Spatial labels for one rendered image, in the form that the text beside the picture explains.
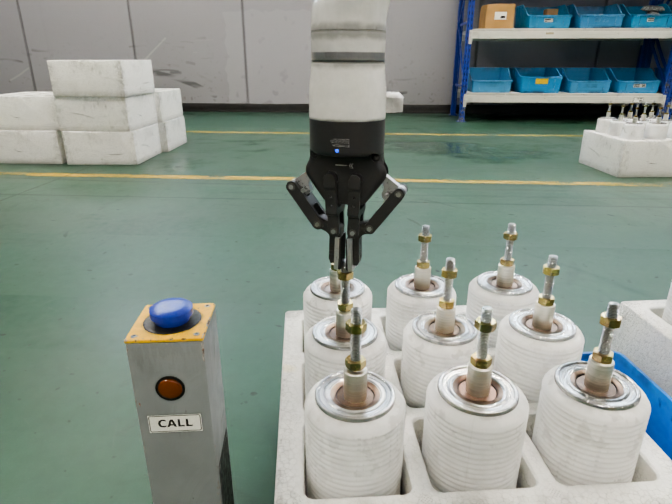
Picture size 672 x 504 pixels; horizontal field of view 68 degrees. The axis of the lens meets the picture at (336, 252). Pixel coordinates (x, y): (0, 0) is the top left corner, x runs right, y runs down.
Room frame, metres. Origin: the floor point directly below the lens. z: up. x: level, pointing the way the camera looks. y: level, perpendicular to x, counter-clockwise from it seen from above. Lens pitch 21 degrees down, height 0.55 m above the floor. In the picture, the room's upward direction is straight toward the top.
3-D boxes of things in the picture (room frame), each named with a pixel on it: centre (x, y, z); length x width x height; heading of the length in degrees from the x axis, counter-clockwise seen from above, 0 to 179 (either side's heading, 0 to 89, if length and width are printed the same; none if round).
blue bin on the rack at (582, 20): (4.94, -2.30, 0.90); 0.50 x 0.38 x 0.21; 174
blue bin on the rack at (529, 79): (4.98, -1.86, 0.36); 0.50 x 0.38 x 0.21; 177
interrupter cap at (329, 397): (0.39, -0.02, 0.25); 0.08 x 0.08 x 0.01
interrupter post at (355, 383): (0.39, -0.02, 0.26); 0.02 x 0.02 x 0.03
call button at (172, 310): (0.42, 0.16, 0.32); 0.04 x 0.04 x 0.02
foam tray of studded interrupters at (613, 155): (2.64, -1.57, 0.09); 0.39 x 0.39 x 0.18; 3
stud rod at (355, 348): (0.39, -0.02, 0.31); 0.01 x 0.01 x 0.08
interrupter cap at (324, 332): (0.51, -0.01, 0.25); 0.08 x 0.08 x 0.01
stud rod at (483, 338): (0.40, -0.14, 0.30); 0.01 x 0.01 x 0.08
